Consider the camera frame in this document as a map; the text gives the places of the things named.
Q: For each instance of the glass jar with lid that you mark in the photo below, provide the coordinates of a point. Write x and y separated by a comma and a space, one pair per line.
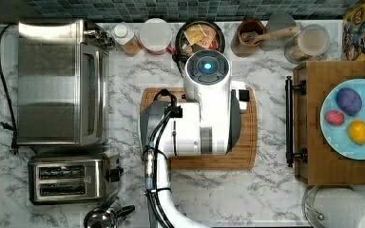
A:
311, 41

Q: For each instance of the white lidded red canister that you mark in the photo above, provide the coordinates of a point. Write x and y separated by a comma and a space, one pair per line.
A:
156, 36

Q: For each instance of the wooden spoon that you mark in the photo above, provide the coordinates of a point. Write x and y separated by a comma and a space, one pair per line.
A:
272, 34

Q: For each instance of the wooden drawer cabinet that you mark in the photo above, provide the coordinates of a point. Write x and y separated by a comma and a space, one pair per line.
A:
322, 164

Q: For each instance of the brown ceramic utensil crock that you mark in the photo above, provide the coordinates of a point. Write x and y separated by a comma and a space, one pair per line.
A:
243, 43

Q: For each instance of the yellow lemon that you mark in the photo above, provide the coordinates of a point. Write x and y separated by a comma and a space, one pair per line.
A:
356, 131

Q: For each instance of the stainless toaster oven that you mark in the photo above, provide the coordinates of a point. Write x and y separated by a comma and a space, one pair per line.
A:
63, 68

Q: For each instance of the silver two-slot toaster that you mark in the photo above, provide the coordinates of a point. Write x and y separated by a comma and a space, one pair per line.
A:
63, 179

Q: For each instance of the black bowl of tea bags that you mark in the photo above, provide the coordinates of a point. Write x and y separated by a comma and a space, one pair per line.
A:
195, 36

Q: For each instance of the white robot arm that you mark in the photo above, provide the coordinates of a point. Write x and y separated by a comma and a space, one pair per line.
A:
208, 69

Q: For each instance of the black drawer handle bar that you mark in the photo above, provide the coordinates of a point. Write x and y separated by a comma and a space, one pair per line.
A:
290, 88

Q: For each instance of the colourful cereal box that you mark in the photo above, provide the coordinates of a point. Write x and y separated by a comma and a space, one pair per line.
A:
353, 37

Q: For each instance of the spice bottle white cap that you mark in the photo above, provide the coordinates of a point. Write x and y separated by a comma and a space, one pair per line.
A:
126, 38

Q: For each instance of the purple egg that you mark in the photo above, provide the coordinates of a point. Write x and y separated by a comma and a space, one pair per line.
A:
349, 101

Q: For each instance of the pink speckled egg left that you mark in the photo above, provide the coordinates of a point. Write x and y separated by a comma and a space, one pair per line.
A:
334, 118

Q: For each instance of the glass pot lid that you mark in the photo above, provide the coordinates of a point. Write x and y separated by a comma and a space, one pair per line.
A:
313, 216

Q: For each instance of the wooden cutting board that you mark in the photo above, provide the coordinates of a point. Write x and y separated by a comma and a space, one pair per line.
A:
244, 148

